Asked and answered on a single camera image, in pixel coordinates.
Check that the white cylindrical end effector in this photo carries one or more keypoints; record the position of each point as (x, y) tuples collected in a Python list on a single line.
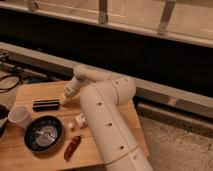
[(71, 89)]

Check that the black rectangular eraser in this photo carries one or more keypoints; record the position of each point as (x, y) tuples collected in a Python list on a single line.
[(44, 105)]

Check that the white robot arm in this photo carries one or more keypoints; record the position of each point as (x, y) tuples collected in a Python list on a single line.
[(101, 93)]

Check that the red chili pepper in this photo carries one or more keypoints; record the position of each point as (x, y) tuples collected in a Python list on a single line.
[(71, 147)]

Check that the black round pan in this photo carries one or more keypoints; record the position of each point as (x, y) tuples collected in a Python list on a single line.
[(43, 134)]

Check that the translucent plastic cup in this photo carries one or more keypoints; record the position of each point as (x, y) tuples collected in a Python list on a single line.
[(20, 116)]

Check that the dark object at left edge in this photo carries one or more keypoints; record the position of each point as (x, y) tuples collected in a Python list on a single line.
[(3, 118)]

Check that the metal window bracket middle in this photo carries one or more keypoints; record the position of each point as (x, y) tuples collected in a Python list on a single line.
[(103, 11)]

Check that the metal window bracket right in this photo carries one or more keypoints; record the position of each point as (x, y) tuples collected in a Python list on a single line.
[(166, 15)]

